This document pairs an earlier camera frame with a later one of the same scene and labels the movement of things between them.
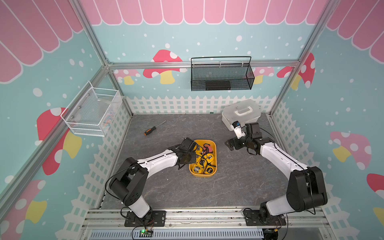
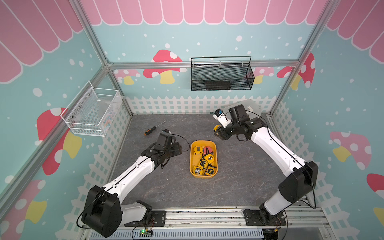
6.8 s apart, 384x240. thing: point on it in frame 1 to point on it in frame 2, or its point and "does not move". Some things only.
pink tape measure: (207, 149) does not move
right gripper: (235, 140) to (222, 134)
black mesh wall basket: (211, 73) does not move
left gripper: (193, 158) to (178, 148)
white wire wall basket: (92, 112) does not move
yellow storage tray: (206, 160) does not move
